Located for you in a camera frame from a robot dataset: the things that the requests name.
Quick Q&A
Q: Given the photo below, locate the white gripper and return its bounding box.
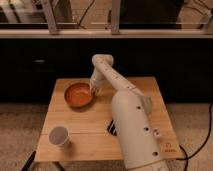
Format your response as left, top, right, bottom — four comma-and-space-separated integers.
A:
90, 71, 104, 96

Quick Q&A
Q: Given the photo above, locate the orange ceramic bowl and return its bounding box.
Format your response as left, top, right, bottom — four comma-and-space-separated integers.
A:
64, 83, 93, 108

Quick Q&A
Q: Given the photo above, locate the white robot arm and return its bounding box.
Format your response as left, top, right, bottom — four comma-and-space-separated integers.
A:
90, 54, 169, 171

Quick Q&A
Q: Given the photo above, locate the black white striped box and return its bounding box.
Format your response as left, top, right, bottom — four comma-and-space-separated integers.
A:
107, 121, 117, 136

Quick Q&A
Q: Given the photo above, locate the wooden table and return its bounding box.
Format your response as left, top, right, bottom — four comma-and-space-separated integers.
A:
35, 77, 182, 162

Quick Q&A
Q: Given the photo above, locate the white paper cup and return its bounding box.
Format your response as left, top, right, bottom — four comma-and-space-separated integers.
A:
48, 126, 70, 149

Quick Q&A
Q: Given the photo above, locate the black low cabinet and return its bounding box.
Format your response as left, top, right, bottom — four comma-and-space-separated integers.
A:
0, 38, 213, 103

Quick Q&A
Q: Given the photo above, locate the black table leg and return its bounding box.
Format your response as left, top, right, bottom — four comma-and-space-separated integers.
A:
21, 151, 36, 171

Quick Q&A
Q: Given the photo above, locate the metal frame post middle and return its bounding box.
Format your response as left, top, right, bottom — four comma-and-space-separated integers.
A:
111, 0, 121, 35

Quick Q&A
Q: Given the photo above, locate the metal frame post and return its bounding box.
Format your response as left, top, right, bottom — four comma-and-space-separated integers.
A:
111, 0, 121, 35
41, 0, 58, 35

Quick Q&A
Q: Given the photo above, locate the metal frame post left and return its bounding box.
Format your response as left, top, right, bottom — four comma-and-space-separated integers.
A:
41, 0, 58, 35

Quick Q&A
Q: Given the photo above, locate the black cable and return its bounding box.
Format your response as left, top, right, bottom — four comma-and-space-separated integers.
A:
175, 103, 213, 171

